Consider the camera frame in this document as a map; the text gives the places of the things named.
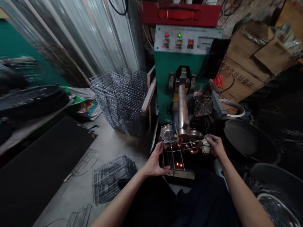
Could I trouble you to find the small metal fan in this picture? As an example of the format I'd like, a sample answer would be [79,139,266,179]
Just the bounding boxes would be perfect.
[193,96,214,117]

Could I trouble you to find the white round bucket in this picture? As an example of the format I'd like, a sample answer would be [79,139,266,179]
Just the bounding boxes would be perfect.
[219,98,246,118]

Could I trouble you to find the black rectangular panel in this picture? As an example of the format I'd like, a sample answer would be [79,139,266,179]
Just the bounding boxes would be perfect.
[202,38,231,79]

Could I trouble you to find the black round pan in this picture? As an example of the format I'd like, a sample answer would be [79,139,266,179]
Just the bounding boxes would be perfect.
[223,119,258,156]

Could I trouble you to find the green spot welding machine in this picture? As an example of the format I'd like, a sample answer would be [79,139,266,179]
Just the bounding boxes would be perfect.
[140,24,231,152]

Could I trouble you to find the wire grid basket frame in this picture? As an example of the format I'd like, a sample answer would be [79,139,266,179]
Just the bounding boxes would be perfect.
[160,123,211,171]

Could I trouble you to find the red case with handle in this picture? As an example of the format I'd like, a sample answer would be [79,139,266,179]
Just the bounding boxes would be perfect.
[139,2,223,27]

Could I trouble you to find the steel bowl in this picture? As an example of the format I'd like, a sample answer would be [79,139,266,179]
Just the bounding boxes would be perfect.
[160,125,178,145]
[189,129,205,144]

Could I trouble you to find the round wire grill with handle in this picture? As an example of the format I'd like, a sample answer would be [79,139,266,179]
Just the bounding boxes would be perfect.
[71,149,99,177]

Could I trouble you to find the person's right hand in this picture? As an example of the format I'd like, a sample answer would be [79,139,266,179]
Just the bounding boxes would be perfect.
[205,135,226,160]

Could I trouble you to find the person's left hand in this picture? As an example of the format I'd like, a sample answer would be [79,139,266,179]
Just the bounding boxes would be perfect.
[143,143,171,177]

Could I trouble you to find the tall stack of wire racks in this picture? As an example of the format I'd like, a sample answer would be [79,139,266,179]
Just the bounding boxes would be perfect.
[89,66,151,137]

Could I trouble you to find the low pile of wire racks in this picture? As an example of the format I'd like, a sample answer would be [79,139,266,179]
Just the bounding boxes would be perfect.
[92,154,137,205]

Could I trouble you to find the red plastic bag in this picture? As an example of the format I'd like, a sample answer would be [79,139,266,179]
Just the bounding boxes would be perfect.
[212,73,224,88]

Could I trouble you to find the black round tray with wires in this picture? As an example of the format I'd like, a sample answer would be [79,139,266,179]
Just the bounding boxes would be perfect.
[0,84,71,120]

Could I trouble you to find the colourful printed plastic bag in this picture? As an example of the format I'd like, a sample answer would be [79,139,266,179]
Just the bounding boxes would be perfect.
[70,97,102,122]

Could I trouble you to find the black flat board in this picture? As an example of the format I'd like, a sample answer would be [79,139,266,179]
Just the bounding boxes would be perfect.
[0,116,97,227]

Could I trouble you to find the person's legs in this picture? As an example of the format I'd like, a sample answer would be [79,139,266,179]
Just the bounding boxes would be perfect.
[118,171,242,227]

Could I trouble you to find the black round basin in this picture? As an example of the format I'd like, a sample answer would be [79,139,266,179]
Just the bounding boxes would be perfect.
[246,163,303,227]

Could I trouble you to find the flat wire rack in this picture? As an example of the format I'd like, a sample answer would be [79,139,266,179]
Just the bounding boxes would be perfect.
[66,204,93,227]

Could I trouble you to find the brown cardboard box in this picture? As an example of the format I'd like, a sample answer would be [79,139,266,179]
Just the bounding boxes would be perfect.
[217,20,299,103]

